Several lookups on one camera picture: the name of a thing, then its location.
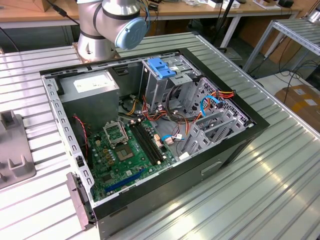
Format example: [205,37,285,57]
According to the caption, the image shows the blue expansion slot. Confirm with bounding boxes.
[104,167,147,194]

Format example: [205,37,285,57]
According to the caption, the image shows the green motherboard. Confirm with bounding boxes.
[87,117,181,202]

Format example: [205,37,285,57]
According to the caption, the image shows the grey metal drive cage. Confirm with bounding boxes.
[138,53,203,114]

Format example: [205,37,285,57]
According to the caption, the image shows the red and black wire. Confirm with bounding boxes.
[72,113,91,158]

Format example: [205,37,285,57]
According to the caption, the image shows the blue plastic drive latch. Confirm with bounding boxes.
[146,57,177,79]

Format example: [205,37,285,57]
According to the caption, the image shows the black open PC case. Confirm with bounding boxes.
[39,47,271,240]

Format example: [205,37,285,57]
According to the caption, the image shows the orange red yellow power wire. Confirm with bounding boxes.
[191,89,238,125]

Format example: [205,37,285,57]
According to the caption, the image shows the black wire bundle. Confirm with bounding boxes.
[165,84,192,124]

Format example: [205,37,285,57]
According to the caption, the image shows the long wooden desk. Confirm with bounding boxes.
[0,0,304,48]

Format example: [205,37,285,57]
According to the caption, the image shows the grey plastic case bezel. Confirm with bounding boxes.
[65,171,98,231]

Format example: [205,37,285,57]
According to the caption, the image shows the CPU socket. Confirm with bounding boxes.
[102,120,129,147]

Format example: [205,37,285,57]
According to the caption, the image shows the orange red wire bundle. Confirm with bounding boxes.
[119,94,169,124]

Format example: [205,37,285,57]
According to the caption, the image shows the black tripod stand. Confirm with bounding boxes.
[212,0,237,50]

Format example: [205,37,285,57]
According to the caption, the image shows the brown square chipset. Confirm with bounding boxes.
[114,145,135,163]

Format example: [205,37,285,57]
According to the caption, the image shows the thick black cable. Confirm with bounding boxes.
[45,0,81,26]

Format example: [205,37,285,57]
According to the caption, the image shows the grey power supply unit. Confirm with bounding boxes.
[57,69,121,134]

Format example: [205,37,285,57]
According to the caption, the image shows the blue data wire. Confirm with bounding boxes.
[199,94,225,118]

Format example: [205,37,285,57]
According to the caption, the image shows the grey parts rack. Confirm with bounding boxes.
[0,109,37,190]

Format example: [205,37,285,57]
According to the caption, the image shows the black RAM slot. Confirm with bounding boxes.
[141,122,165,162]
[130,124,155,166]
[134,124,159,164]
[138,123,162,163]

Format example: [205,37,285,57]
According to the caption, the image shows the metal socket cover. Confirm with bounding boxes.
[103,121,128,146]

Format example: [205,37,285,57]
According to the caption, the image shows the silver metal cylinder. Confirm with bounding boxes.
[306,6,320,24]

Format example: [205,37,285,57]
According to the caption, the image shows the aluminium frame table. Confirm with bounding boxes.
[241,18,320,74]

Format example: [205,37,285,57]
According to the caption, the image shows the brown cardboard box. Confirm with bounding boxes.
[274,83,320,131]

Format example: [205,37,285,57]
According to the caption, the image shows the grey metal disk bay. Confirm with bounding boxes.
[179,109,253,158]

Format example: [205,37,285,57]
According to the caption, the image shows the blue wire with pale plug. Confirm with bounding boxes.
[160,134,186,146]

